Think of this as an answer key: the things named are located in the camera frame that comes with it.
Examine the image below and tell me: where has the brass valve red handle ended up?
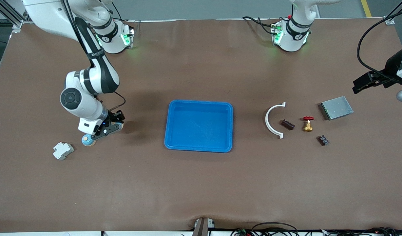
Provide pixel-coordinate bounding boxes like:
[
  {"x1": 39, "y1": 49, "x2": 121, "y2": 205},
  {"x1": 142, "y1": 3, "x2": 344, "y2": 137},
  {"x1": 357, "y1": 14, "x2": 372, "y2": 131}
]
[{"x1": 302, "y1": 116, "x2": 315, "y2": 132}]

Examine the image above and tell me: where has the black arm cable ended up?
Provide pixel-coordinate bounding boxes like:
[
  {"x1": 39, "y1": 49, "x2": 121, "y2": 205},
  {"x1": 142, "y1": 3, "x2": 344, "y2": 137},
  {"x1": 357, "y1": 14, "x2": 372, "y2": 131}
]
[
  {"x1": 357, "y1": 0, "x2": 402, "y2": 82},
  {"x1": 61, "y1": 0, "x2": 126, "y2": 112}
]

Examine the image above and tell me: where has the black base cable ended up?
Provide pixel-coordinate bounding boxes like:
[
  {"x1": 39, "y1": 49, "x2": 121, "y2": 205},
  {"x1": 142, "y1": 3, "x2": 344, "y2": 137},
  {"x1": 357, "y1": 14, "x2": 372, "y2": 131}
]
[{"x1": 242, "y1": 16, "x2": 275, "y2": 33}]

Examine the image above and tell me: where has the blue plastic tray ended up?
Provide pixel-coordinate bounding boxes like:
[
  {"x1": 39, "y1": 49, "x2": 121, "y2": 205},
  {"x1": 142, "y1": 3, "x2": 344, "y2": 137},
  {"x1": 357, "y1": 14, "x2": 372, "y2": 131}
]
[{"x1": 164, "y1": 100, "x2": 233, "y2": 153}]

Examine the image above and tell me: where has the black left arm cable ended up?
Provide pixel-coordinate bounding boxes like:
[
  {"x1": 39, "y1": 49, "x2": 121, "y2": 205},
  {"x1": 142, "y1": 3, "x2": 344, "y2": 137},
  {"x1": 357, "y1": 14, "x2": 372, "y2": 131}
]
[{"x1": 357, "y1": 0, "x2": 402, "y2": 82}]

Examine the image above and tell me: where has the dark brown post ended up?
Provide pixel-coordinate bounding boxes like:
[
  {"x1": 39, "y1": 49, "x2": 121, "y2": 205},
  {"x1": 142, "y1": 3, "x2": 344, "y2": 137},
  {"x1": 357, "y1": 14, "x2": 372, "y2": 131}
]
[{"x1": 192, "y1": 217, "x2": 209, "y2": 236}]

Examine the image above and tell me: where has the white circuit breaker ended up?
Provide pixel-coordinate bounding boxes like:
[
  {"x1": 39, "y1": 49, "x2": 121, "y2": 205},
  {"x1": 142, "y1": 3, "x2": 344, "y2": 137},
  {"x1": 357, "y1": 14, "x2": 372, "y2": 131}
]
[{"x1": 53, "y1": 142, "x2": 75, "y2": 161}]

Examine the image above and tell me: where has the aluminium frame strut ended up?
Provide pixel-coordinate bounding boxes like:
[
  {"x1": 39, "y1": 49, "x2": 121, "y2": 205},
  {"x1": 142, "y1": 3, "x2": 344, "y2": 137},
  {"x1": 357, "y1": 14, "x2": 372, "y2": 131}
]
[
  {"x1": 0, "y1": 0, "x2": 24, "y2": 30},
  {"x1": 384, "y1": 0, "x2": 402, "y2": 25}
]

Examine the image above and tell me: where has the black cable bundle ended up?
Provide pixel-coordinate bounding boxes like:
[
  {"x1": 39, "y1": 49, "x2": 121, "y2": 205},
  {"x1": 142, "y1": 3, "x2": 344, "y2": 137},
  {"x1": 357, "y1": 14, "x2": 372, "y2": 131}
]
[{"x1": 230, "y1": 222, "x2": 402, "y2": 236}]

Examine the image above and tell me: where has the white curved pipe clamp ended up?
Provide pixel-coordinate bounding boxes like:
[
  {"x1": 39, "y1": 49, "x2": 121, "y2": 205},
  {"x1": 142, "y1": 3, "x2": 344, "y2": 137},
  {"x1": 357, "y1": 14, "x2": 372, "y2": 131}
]
[{"x1": 265, "y1": 102, "x2": 286, "y2": 139}]

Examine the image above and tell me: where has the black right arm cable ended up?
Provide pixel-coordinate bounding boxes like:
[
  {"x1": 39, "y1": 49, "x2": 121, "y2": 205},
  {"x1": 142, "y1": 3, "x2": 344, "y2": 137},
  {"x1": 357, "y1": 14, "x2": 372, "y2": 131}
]
[{"x1": 61, "y1": 0, "x2": 126, "y2": 112}]

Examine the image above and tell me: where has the grey metal box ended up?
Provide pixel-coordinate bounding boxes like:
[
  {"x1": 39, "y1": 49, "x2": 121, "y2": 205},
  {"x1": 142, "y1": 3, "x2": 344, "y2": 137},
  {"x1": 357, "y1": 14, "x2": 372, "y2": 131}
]
[{"x1": 318, "y1": 96, "x2": 354, "y2": 121}]

